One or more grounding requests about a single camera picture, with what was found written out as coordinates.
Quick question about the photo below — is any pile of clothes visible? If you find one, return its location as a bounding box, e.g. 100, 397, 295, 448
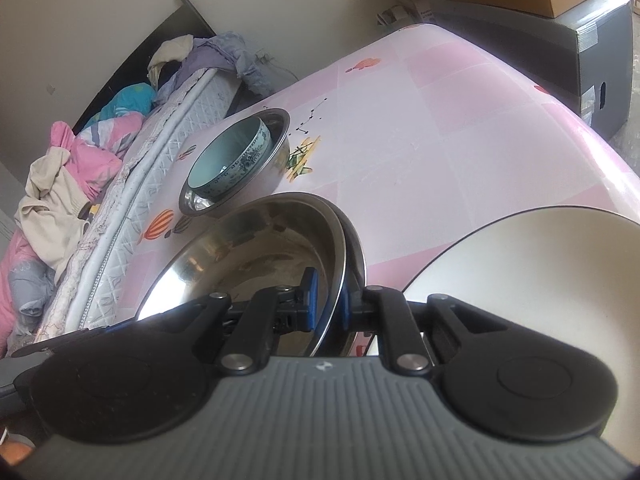
0, 82, 158, 333

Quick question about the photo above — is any lavender sheet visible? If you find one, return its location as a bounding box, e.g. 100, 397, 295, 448
155, 35, 236, 103

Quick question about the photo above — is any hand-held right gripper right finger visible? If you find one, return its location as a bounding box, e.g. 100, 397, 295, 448
340, 280, 506, 377

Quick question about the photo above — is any medium steel basin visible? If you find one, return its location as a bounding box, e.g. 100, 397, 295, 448
135, 192, 349, 358

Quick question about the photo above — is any dark grey box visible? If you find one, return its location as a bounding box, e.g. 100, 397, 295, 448
429, 0, 633, 138

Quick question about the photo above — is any teal ceramic bowl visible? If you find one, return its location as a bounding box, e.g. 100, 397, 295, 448
185, 117, 273, 200

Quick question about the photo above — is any blue-grey garment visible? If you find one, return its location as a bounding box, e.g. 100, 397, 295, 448
220, 31, 298, 97

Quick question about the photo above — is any steel bowl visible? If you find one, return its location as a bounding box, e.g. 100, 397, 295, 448
180, 107, 291, 213
178, 110, 292, 217

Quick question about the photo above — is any small printed carton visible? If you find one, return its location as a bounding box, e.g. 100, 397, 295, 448
376, 4, 420, 27

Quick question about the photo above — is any beige garment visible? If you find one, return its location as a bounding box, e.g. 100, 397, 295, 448
14, 146, 93, 281

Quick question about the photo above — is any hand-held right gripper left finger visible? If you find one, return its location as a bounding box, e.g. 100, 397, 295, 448
165, 266, 319, 376

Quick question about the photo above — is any pink printed tablecloth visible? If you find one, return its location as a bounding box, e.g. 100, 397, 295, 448
135, 22, 640, 356

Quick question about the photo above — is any black headboard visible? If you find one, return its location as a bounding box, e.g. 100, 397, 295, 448
72, 0, 217, 136

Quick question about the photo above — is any cream cloth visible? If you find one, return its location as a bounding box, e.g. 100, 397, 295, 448
147, 34, 195, 83

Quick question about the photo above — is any white quilted mattress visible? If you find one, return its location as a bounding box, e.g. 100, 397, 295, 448
30, 67, 248, 336

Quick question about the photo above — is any white ceramic plate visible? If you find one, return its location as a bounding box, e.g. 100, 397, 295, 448
400, 206, 640, 441

